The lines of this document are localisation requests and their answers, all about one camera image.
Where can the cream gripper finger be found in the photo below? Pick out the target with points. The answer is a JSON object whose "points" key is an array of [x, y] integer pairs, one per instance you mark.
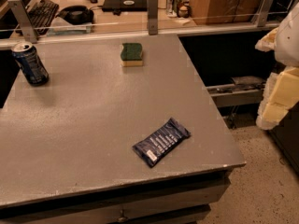
{"points": [[267, 43], [280, 95]]}

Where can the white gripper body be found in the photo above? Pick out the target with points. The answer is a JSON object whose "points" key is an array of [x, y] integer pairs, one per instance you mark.
{"points": [[289, 41]]}

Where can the blue pepsi can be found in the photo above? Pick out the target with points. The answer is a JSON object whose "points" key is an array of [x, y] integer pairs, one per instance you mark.
{"points": [[25, 54]]}

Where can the grey metal shelf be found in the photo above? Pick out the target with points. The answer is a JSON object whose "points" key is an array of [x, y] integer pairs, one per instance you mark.
{"points": [[241, 91]]}

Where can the brown cardboard box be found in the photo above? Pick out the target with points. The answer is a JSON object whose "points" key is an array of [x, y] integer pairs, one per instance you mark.
{"points": [[206, 12]]}

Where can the small round jar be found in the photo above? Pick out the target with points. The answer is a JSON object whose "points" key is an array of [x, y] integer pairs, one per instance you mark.
{"points": [[184, 12]]}

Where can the green and yellow sponge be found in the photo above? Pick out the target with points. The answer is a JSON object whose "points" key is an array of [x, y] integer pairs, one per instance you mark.
{"points": [[131, 54]]}

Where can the dark blue snack packet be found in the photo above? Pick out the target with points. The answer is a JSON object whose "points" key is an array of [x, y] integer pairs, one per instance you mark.
{"points": [[158, 144]]}

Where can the black laptop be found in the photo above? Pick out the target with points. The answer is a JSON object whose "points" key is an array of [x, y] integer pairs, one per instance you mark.
{"points": [[124, 5]]}

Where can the black headphones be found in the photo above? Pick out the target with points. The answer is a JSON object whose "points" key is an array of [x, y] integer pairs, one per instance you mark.
{"points": [[76, 15]]}

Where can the black keyboard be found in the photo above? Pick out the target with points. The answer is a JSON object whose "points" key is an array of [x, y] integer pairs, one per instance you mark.
{"points": [[41, 15]]}

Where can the right metal bracket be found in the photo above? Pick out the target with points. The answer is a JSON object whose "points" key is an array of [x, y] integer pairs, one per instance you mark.
{"points": [[262, 13]]}

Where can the metal bracket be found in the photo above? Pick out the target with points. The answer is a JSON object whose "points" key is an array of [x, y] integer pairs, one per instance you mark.
{"points": [[262, 13], [20, 13], [152, 8]]}

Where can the middle metal bracket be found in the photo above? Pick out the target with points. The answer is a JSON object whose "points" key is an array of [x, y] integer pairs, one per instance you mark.
{"points": [[152, 8]]}

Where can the grey drawer with handle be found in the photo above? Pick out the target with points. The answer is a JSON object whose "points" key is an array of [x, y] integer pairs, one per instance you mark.
{"points": [[176, 201]]}

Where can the left metal bracket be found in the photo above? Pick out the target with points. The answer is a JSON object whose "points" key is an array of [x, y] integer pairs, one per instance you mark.
{"points": [[20, 13]]}

